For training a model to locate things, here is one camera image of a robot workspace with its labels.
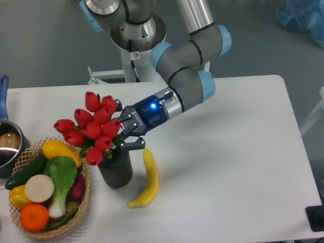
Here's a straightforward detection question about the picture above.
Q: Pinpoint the black device at table edge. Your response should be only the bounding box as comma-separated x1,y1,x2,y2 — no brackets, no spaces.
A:
305,205,323,232

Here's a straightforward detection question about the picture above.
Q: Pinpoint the green toy bok choy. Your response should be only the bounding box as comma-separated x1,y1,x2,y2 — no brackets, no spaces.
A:
44,156,77,218

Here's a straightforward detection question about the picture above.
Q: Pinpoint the purple toy sweet potato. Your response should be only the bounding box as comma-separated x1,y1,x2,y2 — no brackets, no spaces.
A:
69,171,86,200

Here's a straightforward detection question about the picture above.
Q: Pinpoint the yellow toy bell pepper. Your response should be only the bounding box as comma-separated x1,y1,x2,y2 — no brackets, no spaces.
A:
9,185,31,209

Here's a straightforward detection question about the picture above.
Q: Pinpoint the green toy chili pepper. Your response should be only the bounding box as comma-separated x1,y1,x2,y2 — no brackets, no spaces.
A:
47,207,78,231

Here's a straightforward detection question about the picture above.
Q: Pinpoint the yellow toy squash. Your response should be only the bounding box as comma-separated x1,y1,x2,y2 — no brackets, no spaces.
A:
42,140,82,168

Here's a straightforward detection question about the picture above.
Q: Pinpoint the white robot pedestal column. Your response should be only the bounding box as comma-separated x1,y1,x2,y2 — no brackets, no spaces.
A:
88,13,167,85

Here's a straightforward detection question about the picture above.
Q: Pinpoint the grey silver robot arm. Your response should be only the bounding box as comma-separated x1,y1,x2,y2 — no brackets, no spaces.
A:
79,1,231,151

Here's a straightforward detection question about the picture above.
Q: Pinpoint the blue plastic bag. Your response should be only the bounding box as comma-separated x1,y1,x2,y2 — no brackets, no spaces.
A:
276,1,323,47

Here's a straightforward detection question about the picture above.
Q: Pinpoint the orange toy tangerine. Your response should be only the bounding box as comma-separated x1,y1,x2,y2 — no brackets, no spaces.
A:
20,204,49,232

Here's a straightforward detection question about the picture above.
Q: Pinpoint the yellow toy banana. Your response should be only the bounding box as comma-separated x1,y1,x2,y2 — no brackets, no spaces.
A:
127,148,159,208

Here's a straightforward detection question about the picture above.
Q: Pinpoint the red tulip bouquet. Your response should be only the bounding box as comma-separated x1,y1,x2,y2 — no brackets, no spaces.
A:
54,91,123,166

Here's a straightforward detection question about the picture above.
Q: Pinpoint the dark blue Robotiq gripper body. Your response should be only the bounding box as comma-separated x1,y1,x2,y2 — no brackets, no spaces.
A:
116,95,168,139

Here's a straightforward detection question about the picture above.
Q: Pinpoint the white metal frame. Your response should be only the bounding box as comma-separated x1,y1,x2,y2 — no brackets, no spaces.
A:
299,87,323,136

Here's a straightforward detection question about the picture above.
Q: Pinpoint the dark green toy cucumber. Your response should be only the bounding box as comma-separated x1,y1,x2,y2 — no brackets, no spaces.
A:
5,152,48,190

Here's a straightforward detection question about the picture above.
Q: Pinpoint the blue saucepan with handle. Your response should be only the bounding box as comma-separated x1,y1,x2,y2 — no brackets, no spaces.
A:
1,75,30,178

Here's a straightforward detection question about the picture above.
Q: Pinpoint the woven wicker basket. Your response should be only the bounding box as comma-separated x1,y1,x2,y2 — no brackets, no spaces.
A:
9,137,90,239

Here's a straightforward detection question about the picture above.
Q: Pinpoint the dark grey ribbed vase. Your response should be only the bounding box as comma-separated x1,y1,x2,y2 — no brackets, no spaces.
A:
98,152,133,188

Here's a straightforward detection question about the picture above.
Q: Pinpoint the round white radish slice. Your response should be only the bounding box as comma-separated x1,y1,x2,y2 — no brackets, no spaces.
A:
25,174,54,203

